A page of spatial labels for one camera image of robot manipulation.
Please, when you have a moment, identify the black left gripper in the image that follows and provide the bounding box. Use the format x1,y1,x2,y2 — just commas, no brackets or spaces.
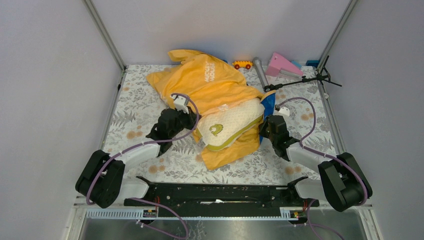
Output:
169,105,201,138

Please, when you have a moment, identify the grey microphone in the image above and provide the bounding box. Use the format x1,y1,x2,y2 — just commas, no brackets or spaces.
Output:
252,57,270,92

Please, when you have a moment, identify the pink wedge block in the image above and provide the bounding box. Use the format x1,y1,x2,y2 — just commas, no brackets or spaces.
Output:
265,52,304,78

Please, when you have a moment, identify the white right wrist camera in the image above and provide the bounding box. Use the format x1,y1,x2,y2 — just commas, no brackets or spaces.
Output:
273,105,290,117

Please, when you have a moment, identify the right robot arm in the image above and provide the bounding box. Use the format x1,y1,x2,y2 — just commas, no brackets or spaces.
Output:
259,115,373,212

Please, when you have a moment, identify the yellow toy car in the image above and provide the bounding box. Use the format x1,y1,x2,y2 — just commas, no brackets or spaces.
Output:
232,60,253,70

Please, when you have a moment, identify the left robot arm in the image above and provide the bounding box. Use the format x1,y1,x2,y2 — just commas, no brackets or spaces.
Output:
75,108,202,209

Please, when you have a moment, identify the black mini tripod stand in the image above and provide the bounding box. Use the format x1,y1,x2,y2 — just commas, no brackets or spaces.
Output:
263,55,342,93

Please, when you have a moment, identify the cream textured pillow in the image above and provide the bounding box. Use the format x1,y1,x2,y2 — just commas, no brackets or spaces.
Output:
196,98,265,152

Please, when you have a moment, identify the orange Mickey Mouse pillowcase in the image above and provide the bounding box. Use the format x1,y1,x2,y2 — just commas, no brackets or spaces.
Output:
146,49,266,171

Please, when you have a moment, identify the light blue block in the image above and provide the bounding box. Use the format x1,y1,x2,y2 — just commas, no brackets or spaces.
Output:
291,60,302,69

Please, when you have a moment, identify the floral table cloth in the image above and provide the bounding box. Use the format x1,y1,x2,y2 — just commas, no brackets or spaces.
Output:
103,65,338,185

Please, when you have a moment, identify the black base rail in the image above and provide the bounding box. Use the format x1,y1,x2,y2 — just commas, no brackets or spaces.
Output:
123,177,311,218

